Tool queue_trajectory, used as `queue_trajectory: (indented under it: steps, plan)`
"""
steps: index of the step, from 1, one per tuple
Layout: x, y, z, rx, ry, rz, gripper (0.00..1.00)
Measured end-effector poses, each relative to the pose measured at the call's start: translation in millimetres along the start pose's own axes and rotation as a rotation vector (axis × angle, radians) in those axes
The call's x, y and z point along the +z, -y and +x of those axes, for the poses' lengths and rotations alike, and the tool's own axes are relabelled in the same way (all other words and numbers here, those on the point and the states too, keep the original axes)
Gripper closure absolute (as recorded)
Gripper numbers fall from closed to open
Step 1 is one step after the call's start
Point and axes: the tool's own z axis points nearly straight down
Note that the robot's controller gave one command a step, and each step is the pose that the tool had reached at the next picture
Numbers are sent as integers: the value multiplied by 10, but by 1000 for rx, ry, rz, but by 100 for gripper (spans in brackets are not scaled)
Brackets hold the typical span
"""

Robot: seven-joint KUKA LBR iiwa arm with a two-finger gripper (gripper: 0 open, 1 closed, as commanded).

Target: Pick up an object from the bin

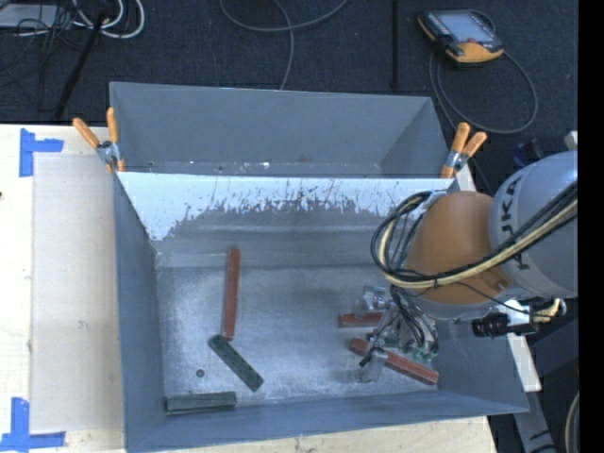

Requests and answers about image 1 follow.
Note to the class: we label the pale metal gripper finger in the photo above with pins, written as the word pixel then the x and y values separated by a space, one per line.
pixel 374 296
pixel 374 365

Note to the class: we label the red-brown flat block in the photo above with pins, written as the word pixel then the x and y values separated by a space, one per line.
pixel 230 293
pixel 355 320
pixel 409 369

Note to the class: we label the grey metal bin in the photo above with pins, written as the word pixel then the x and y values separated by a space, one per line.
pixel 292 300

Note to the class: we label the dark green flat block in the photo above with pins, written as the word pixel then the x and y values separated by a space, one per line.
pixel 200 402
pixel 236 364

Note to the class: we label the black cylinder on white bracket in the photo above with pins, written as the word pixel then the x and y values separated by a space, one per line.
pixel 491 324

